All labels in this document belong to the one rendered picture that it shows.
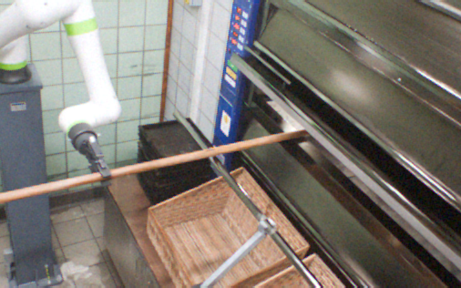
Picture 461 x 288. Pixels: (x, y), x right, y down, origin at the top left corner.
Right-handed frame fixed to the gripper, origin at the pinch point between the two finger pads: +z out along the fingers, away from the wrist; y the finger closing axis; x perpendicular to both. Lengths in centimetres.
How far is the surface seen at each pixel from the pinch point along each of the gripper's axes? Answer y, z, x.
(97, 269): 120, -63, -18
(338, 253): 24, 44, -74
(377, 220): 1, 52, -77
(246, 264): 61, 9, -62
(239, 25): -28, -46, -75
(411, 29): -61, 38, -78
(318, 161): 1, 18, -78
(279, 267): 42, 29, -62
